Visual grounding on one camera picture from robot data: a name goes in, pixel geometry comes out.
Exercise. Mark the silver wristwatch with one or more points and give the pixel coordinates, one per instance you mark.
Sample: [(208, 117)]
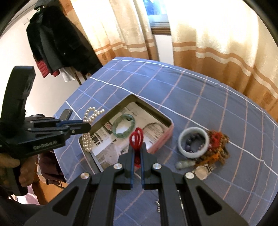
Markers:
[(202, 172)]

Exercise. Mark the dark hanging clothes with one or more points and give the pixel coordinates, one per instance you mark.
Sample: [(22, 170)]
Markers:
[(57, 44)]

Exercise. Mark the right beige orange curtain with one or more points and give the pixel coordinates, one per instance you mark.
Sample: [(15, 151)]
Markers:
[(227, 41)]

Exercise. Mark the white jade bangle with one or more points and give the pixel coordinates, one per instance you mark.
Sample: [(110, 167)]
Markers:
[(193, 142)]

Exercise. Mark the pale jade pendant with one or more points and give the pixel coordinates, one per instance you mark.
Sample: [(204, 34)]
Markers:
[(185, 164)]

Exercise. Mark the wooden clothes rack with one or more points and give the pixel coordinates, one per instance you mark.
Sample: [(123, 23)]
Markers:
[(81, 78)]

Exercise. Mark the printed paper liner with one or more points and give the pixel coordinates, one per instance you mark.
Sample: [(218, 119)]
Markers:
[(107, 147)]

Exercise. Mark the brown wooden bead mala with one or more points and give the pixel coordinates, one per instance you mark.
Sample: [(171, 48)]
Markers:
[(216, 151)]

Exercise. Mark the pink metal tin box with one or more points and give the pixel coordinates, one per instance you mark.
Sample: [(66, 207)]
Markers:
[(98, 117)]

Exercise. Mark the left beige orange curtain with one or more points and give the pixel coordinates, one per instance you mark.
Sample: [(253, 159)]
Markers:
[(113, 28)]

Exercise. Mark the red knot cord charm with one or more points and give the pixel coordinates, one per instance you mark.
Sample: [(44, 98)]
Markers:
[(136, 141)]

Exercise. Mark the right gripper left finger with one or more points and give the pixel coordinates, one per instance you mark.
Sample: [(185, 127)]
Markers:
[(89, 199)]

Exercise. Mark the silver bangle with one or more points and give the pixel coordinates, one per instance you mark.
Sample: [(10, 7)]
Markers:
[(152, 132)]

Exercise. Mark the beige orange curtain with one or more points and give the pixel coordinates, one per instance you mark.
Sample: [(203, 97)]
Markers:
[(113, 28), (227, 41)]

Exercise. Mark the window with wooden sill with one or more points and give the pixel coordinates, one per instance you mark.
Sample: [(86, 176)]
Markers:
[(157, 16)]

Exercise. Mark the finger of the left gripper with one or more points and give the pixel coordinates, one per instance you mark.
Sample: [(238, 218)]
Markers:
[(73, 129), (65, 121)]

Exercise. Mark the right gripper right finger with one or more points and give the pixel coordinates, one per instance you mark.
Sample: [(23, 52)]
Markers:
[(184, 199)]

